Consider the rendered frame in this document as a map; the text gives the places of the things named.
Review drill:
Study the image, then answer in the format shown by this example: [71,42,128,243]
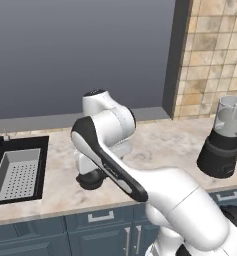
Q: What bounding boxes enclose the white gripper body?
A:
[74,149,102,176]

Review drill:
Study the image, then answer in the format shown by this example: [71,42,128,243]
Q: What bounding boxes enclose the black blender with clear jar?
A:
[196,95,237,180]

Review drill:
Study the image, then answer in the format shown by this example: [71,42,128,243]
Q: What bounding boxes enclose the blue drawer front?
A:
[64,203,136,233]
[208,187,237,210]

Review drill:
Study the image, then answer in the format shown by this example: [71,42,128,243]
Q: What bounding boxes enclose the black kitchen sink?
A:
[0,134,51,207]

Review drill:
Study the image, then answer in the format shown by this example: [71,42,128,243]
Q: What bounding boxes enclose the blue cupboard door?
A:
[67,223,134,256]
[133,220,162,256]
[0,233,72,256]

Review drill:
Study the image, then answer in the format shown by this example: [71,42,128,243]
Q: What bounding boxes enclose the blue panel under sink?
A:
[0,215,67,243]

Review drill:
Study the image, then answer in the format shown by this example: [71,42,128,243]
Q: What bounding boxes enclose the silver drawer handle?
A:
[87,210,115,224]
[216,191,237,202]

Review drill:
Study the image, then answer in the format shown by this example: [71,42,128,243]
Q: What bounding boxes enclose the silver cupboard door handle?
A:
[135,224,142,256]
[123,226,131,256]

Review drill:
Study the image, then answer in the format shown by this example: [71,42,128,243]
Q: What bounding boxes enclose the grey window with dark frame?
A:
[0,0,193,134]

